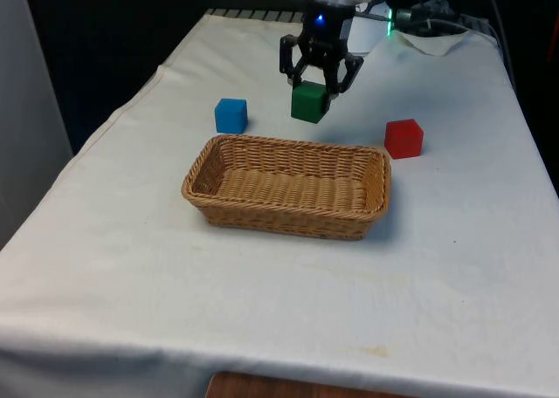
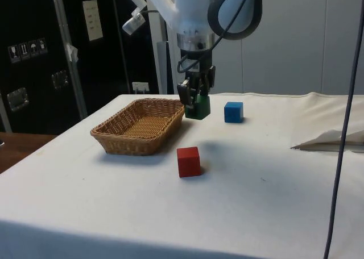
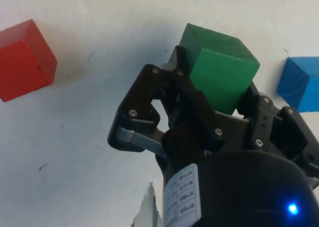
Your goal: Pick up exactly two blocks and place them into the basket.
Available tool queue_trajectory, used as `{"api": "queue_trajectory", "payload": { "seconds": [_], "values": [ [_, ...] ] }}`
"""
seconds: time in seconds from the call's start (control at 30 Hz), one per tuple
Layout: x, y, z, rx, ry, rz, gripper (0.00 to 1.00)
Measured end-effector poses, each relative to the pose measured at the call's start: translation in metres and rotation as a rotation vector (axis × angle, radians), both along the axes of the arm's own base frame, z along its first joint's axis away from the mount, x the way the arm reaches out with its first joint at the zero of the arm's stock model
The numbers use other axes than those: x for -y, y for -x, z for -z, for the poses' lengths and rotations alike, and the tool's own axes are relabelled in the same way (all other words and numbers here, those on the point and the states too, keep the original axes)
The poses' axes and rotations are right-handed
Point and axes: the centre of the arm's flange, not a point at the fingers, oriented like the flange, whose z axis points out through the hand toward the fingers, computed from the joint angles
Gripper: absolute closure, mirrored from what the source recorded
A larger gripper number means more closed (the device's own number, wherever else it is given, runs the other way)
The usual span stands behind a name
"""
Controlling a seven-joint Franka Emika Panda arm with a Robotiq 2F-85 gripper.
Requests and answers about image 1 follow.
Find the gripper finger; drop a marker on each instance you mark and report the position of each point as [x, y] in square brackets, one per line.
[345, 73]
[291, 57]

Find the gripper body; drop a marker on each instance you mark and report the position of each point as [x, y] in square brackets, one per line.
[325, 25]

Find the green cube block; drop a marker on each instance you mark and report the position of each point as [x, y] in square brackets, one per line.
[308, 103]

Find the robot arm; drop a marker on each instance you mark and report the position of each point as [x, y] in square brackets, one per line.
[366, 30]

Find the wicker basket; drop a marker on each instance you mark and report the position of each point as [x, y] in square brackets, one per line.
[284, 184]

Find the blue cube block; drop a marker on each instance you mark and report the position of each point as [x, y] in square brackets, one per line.
[229, 116]

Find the red cube block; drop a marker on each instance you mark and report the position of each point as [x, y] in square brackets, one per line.
[402, 139]

